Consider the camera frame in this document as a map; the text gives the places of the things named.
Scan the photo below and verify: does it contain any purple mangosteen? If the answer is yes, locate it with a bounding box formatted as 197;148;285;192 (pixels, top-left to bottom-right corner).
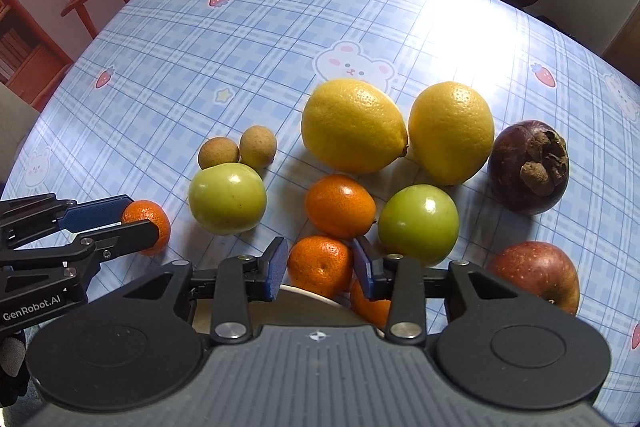
488;120;570;216

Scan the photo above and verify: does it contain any brown longan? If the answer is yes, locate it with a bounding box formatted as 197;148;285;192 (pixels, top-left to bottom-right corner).
198;136;240;169
239;126;278;170

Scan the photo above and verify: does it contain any beige round plate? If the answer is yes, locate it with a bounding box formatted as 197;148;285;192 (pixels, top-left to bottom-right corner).
189;283;371;345

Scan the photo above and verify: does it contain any lemon with pointed tip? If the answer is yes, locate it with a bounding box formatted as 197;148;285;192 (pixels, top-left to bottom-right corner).
300;79;408;174

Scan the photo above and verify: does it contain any red apple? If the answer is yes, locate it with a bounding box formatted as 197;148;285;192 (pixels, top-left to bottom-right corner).
488;241;580;315

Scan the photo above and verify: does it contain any left gloved hand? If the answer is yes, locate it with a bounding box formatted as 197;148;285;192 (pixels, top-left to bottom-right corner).
0;331;29;407

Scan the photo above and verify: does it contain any blue plaid tablecloth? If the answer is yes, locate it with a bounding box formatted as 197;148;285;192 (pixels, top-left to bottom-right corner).
2;0;639;426

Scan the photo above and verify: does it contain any rounder yellow lemon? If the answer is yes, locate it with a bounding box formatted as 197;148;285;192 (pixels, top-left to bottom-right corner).
408;81;495;186

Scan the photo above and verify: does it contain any small mandarin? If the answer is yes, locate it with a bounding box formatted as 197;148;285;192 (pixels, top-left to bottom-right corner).
120;199;171;257

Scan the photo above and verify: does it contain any green apple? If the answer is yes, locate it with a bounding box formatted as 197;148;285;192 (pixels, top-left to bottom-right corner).
188;162;267;235
378;184;460;267

